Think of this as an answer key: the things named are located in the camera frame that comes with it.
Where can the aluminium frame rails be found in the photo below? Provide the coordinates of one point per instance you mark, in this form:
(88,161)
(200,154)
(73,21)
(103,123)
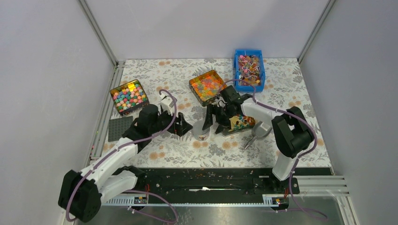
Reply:
(111,71)

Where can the grey slotted cable duct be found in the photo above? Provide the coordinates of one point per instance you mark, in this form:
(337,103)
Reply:
(138,200)

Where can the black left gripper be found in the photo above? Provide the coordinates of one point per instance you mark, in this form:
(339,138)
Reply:
(184,127)

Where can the blue plastic bin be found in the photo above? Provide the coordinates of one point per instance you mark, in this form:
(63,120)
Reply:
(249,70)

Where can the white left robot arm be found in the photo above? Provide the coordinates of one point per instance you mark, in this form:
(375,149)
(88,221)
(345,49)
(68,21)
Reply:
(83,193)

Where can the white jar lid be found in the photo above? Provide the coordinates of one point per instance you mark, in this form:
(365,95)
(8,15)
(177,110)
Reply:
(200,126)

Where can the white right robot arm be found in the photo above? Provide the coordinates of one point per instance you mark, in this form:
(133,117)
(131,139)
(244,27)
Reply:
(292,132)

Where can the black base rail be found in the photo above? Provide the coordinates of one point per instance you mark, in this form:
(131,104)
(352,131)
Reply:
(167,182)

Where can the grey perforated plate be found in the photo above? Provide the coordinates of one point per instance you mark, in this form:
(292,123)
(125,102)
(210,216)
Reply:
(117,127)

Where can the green tin with star candies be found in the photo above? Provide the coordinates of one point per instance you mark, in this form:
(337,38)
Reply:
(129,97)

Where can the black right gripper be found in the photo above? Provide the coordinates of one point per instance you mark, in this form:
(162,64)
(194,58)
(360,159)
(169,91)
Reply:
(209,120)

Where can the metal scoop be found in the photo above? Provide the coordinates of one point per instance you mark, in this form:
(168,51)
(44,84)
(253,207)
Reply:
(260,131)

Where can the green tin with gummy candies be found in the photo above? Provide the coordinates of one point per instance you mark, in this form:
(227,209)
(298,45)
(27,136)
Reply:
(205,87)

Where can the floral tablecloth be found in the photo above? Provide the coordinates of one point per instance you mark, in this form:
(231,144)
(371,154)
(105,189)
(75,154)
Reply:
(284,88)

